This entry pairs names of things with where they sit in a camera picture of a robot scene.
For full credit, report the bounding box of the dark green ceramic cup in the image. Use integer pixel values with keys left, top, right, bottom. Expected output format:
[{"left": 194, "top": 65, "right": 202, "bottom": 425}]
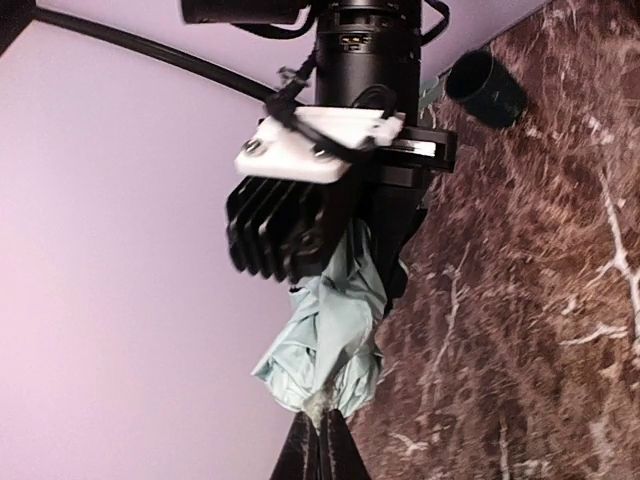
[{"left": 445, "top": 50, "right": 528, "bottom": 129}]

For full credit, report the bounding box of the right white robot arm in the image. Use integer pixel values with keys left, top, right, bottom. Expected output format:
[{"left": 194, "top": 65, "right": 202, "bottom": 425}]
[{"left": 181, "top": 1, "right": 457, "bottom": 298}]

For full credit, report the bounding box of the mint green folding umbrella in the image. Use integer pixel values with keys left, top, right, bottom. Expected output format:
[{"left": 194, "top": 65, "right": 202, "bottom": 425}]
[{"left": 251, "top": 220, "right": 387, "bottom": 417}]

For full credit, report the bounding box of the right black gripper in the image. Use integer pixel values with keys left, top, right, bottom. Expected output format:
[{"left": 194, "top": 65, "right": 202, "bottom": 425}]
[{"left": 347, "top": 126, "right": 457, "bottom": 300}]

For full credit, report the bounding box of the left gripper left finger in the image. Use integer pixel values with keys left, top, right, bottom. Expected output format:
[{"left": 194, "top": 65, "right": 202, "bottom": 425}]
[{"left": 270, "top": 412, "right": 319, "bottom": 480}]

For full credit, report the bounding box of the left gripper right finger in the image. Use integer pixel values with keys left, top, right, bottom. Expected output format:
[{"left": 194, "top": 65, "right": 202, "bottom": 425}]
[{"left": 319, "top": 409, "right": 370, "bottom": 480}]

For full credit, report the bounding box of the right black frame post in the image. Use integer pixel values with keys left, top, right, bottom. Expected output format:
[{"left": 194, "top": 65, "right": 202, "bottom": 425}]
[{"left": 34, "top": 7, "right": 275, "bottom": 102}]

